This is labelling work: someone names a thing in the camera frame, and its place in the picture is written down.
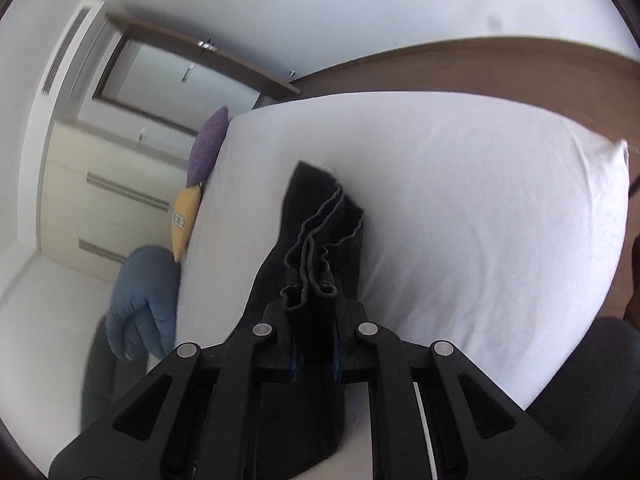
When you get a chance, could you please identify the white bed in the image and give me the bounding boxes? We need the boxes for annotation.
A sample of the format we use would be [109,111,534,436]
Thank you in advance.
[174,91,630,480]

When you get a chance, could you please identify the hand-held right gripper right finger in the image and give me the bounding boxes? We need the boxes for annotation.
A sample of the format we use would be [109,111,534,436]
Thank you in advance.
[330,297,592,480]

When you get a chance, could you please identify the rolled blue duvet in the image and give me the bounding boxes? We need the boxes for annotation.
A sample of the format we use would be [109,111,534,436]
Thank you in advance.
[105,245,182,361]

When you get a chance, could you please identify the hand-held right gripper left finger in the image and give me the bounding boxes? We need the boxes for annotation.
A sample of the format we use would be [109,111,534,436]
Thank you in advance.
[47,300,302,480]

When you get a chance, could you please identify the yellow pillow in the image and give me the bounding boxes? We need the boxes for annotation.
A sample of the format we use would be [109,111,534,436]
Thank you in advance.
[170,182,204,264]

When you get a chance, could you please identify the cream wardrobe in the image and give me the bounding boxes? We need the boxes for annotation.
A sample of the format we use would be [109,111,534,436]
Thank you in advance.
[37,119,202,283]

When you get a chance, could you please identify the grey upholstered headboard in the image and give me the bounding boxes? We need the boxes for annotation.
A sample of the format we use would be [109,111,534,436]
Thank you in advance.
[81,319,152,432]

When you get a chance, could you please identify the purple pillow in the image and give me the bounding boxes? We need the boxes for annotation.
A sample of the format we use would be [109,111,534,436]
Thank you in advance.
[185,105,231,187]

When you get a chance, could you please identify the black office chair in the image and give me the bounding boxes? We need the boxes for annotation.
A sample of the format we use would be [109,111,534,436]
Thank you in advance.
[529,316,640,467]

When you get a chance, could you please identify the white air vent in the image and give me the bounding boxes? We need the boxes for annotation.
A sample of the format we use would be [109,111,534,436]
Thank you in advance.
[41,5,92,97]

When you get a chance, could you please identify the black pants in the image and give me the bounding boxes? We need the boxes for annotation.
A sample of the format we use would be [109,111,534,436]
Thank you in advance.
[227,161,369,480]

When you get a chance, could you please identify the brown door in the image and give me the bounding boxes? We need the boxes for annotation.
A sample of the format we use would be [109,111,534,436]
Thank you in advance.
[104,12,304,97]

